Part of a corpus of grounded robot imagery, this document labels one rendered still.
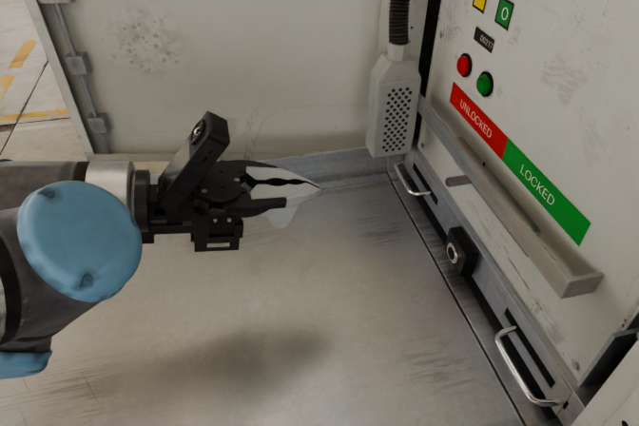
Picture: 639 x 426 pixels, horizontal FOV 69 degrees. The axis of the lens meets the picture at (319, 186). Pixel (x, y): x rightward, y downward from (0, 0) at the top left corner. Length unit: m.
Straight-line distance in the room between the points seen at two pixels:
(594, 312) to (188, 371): 0.50
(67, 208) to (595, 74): 0.47
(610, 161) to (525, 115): 0.13
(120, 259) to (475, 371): 0.49
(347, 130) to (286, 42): 0.23
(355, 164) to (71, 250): 0.66
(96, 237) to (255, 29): 0.61
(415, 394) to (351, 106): 0.56
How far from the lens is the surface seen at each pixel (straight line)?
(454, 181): 0.68
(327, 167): 0.92
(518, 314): 0.68
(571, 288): 0.54
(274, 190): 0.54
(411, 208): 0.89
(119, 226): 0.38
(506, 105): 0.64
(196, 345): 0.71
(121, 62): 0.99
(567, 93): 0.55
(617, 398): 0.53
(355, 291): 0.74
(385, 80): 0.74
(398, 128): 0.80
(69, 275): 0.35
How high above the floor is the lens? 1.43
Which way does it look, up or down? 40 degrees down
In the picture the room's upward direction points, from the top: straight up
